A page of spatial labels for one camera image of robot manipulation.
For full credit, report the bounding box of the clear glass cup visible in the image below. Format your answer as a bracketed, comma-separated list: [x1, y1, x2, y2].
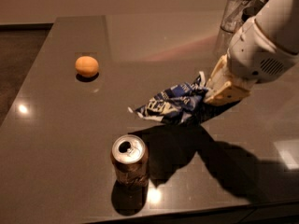
[221, 0, 255, 33]

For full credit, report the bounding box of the black lidded snack jar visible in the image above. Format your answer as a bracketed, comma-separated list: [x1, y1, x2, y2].
[241, 0, 264, 22]

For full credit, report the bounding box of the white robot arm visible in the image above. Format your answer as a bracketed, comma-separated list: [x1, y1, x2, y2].
[204, 0, 299, 105]

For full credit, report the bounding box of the blue chip bag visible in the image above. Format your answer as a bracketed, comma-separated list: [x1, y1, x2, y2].
[128, 71, 208, 124]

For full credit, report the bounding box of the orange soda can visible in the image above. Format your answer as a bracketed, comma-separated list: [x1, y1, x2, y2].
[110, 134, 149, 189]

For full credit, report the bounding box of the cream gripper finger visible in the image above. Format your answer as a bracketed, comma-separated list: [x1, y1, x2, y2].
[206, 55, 232, 90]
[204, 81, 250, 106]

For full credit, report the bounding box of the orange fruit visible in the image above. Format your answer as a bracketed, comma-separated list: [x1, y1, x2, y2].
[75, 56, 99, 77]

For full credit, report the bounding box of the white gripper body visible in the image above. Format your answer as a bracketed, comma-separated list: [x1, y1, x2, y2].
[227, 18, 298, 83]

